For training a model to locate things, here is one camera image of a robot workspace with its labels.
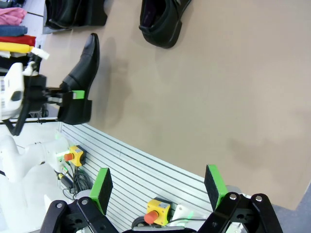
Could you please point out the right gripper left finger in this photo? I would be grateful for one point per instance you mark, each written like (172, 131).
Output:
(102, 191)

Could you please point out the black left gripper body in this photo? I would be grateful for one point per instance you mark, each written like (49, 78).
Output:
(36, 92)

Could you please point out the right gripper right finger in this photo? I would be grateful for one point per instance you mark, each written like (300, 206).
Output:
(215, 187)

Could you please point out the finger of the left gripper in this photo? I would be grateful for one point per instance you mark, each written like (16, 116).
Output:
(79, 94)
(54, 89)

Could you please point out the black round-toe leather shoe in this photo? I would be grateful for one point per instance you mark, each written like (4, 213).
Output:
(160, 31)
(82, 68)

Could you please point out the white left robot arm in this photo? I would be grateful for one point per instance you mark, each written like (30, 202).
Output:
(13, 80)

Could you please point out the yellow emergency stop button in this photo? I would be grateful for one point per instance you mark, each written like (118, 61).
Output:
(160, 208)
(77, 155)

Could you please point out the yellow folded cloth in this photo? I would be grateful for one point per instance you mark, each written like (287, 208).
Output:
(14, 47)

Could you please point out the red folded cloth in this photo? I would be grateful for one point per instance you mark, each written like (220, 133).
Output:
(17, 40)

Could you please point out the blue folded cloth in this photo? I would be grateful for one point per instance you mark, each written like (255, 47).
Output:
(12, 30)

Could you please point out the pink folded cloth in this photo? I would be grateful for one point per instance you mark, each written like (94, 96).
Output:
(12, 15)

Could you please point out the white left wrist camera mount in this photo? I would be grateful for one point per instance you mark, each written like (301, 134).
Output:
(40, 54)

